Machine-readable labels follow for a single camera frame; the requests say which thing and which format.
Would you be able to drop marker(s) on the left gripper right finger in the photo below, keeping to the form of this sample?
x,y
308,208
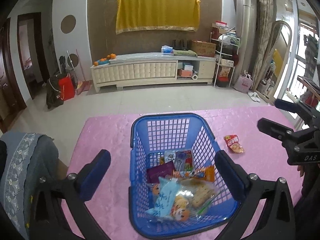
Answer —
x,y
276,221

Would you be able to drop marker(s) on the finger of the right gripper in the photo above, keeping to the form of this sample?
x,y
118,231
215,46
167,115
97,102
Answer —
x,y
308,114
276,130

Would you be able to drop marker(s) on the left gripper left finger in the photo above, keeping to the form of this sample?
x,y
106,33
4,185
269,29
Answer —
x,y
47,218

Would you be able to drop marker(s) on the cracker pack green ends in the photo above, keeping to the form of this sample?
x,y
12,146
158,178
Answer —
x,y
200,194

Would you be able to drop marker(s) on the orange small snack packet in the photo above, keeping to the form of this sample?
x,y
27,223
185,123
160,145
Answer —
x,y
204,173

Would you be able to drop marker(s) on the blue plastic basket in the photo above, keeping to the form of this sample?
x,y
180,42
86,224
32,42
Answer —
x,y
151,136

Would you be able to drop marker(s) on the doublemint gum bottle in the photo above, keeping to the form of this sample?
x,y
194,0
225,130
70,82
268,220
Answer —
x,y
183,160

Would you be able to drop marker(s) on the light blue cartoon packet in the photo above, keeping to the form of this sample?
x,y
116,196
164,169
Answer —
x,y
171,200

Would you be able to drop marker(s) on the purple cracker packet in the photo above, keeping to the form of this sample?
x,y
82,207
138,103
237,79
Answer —
x,y
163,170

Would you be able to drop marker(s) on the red yellow snack packet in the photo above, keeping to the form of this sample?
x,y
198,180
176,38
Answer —
x,y
169,155

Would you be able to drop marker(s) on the right hand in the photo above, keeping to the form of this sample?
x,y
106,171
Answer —
x,y
301,170

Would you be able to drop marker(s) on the white slippers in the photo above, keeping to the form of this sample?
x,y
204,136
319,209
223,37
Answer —
x,y
254,96

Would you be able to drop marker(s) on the arched floor mirror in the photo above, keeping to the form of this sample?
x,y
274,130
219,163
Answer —
x,y
275,61

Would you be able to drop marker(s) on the pink gift bag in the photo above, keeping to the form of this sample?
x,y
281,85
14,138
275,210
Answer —
x,y
244,82

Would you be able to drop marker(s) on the white metal shelf rack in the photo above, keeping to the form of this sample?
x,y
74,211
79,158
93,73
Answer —
x,y
226,53

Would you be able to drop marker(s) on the patterned curtain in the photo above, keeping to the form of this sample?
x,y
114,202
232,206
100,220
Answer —
x,y
262,36

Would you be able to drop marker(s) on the cardboard box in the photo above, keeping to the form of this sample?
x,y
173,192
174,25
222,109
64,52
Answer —
x,y
201,48

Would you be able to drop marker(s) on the black bag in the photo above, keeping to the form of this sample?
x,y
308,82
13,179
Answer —
x,y
53,95

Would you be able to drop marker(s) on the brown wooden door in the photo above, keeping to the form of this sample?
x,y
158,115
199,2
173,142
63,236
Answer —
x,y
10,92

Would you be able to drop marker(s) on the green folded cloth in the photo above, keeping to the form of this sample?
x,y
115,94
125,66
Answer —
x,y
184,53

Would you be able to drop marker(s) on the standing air conditioner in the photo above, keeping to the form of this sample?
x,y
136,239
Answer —
x,y
246,21

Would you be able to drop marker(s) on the red bag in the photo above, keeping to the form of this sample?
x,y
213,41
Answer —
x,y
66,88

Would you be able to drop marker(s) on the blue tissue pack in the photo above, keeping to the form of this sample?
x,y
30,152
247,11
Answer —
x,y
167,50

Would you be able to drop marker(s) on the oranges on plate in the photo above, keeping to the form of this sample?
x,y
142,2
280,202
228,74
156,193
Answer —
x,y
105,60

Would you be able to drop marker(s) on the cream tv cabinet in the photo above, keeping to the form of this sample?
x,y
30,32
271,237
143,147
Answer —
x,y
143,69

